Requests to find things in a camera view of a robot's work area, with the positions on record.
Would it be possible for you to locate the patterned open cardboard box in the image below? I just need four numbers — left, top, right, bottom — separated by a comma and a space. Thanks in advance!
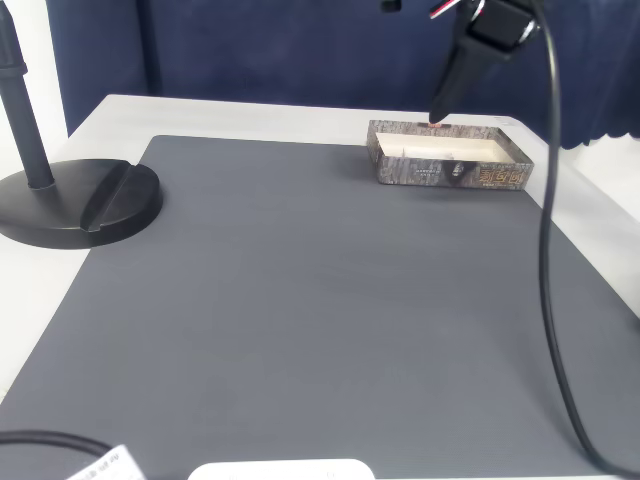
366, 118, 535, 192

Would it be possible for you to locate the white flat device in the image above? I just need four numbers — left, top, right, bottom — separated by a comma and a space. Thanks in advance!
187, 458, 376, 480

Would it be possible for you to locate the black round stand base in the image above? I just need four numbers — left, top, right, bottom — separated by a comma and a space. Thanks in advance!
0, 0, 165, 250

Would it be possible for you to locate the thin black cable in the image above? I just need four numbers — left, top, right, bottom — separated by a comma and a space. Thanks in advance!
0, 428, 115, 459

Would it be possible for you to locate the grey rubber mat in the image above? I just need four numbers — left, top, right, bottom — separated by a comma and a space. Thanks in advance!
0, 133, 640, 479

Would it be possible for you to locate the red white black servo cable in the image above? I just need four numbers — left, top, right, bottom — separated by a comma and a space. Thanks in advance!
428, 0, 464, 21

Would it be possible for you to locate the white printed label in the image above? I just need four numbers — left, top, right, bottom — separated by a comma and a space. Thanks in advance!
67, 443, 147, 480

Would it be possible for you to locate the black camera cable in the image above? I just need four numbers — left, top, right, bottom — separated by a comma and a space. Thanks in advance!
529, 0, 640, 480

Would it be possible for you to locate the dark blue curtain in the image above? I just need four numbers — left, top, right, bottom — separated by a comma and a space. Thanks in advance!
47, 0, 640, 151

